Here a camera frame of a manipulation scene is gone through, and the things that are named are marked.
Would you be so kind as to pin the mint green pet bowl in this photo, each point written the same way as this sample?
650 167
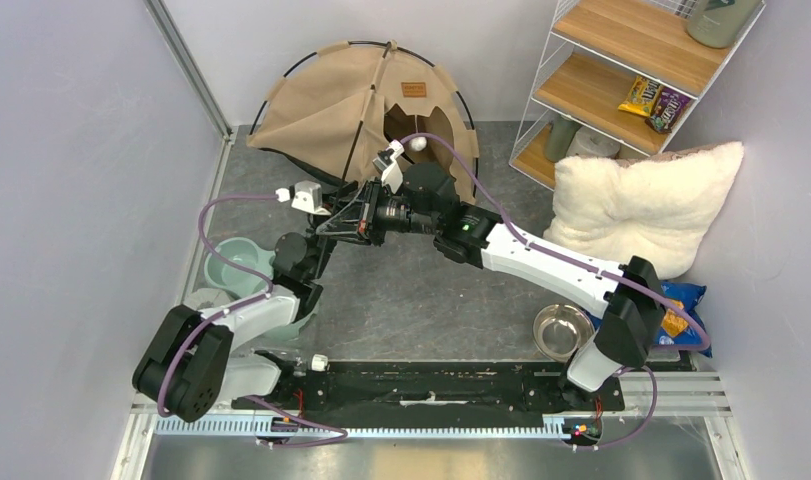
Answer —
241 276

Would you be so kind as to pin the yellow M&M's bag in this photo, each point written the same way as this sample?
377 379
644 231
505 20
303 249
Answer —
642 97

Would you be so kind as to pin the white pompom cat toy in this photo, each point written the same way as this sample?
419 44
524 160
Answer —
417 144

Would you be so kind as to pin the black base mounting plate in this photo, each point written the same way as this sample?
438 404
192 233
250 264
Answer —
437 394

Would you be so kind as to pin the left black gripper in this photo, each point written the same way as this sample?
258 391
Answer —
333 213

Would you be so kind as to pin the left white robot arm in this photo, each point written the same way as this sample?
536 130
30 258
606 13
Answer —
188 367

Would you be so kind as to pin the long black tent pole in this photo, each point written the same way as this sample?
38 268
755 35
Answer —
378 72

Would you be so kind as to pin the blue Doritos chip bag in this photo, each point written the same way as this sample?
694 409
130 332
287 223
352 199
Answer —
675 330

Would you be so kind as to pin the white wire wooden shelf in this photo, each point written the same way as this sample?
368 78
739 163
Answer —
593 52

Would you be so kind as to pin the clear plastic bottle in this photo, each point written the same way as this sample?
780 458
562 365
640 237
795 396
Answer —
301 363

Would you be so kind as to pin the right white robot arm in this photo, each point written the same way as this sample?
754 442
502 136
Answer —
628 302

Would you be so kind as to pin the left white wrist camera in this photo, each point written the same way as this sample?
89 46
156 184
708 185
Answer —
305 196

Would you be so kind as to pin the green cylinder bottle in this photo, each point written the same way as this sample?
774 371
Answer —
562 133

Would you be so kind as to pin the white fluffy pillow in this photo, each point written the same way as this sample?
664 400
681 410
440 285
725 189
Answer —
659 208

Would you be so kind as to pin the stainless steel bowl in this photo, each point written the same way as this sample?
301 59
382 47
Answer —
559 330

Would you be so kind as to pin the white toilet paper roll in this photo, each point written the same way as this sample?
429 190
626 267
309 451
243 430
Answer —
590 143

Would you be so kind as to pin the tan fabric pet tent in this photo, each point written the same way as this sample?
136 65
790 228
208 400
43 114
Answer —
358 112

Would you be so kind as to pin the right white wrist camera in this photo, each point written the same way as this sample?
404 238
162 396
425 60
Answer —
387 164

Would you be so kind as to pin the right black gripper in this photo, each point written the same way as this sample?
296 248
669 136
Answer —
356 221

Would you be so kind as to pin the grey-green jar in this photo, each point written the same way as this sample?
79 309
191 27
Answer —
717 23

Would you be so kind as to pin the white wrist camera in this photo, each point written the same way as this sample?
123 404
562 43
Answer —
387 164
305 196

